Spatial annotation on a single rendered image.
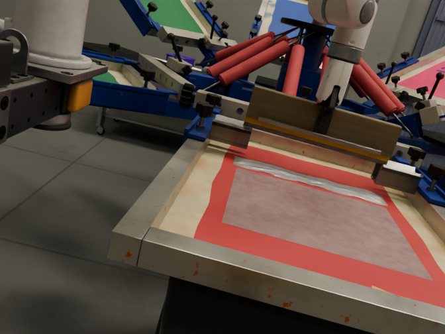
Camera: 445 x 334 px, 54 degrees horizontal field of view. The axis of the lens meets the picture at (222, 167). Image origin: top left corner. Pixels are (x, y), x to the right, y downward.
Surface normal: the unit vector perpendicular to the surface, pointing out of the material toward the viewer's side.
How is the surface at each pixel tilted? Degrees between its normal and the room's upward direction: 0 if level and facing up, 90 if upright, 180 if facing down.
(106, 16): 90
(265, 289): 90
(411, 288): 0
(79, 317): 0
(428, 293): 0
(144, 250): 90
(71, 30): 90
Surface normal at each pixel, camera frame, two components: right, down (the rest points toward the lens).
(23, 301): 0.24, -0.92
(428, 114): -0.58, 0.12
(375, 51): -0.05, 0.30
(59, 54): 0.65, 0.39
